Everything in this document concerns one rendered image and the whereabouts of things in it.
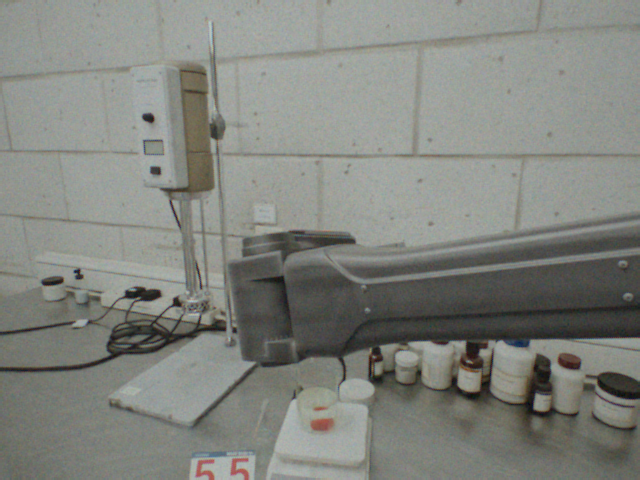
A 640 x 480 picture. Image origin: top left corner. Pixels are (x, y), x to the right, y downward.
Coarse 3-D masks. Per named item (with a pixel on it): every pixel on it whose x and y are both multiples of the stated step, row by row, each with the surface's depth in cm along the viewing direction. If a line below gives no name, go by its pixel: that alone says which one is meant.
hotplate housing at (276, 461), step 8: (368, 424) 62; (368, 432) 61; (368, 440) 59; (368, 448) 58; (368, 456) 56; (272, 464) 54; (280, 464) 54; (288, 464) 54; (296, 464) 54; (304, 464) 54; (312, 464) 54; (320, 464) 54; (328, 464) 54; (368, 464) 55; (272, 472) 54; (280, 472) 53; (288, 472) 53; (296, 472) 53; (304, 472) 53; (312, 472) 53; (320, 472) 53; (328, 472) 53; (336, 472) 53; (344, 472) 53; (352, 472) 53; (360, 472) 53; (368, 472) 54
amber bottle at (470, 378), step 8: (472, 344) 79; (480, 344) 80; (472, 352) 80; (464, 360) 80; (472, 360) 80; (480, 360) 80; (464, 368) 80; (472, 368) 80; (480, 368) 80; (464, 376) 81; (472, 376) 80; (480, 376) 80; (464, 384) 81; (472, 384) 80; (480, 384) 81; (464, 392) 81; (472, 392) 81; (480, 392) 82
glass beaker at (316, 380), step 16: (304, 368) 60; (320, 368) 61; (336, 368) 59; (304, 384) 55; (320, 384) 55; (336, 384) 57; (304, 400) 56; (320, 400) 56; (336, 400) 58; (304, 416) 57; (320, 416) 56; (336, 416) 58; (320, 432) 57
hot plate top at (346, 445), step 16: (288, 416) 61; (352, 416) 61; (288, 432) 58; (304, 432) 58; (336, 432) 58; (352, 432) 58; (288, 448) 55; (304, 448) 55; (320, 448) 55; (336, 448) 55; (352, 448) 55; (336, 464) 53; (352, 464) 53
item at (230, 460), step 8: (232, 456) 60; (240, 456) 60; (248, 456) 60; (200, 464) 60; (208, 464) 60; (216, 464) 60; (224, 464) 60; (232, 464) 60; (240, 464) 60; (248, 464) 60; (200, 472) 59; (208, 472) 59; (216, 472) 59; (224, 472) 59; (232, 472) 59; (240, 472) 59; (248, 472) 59
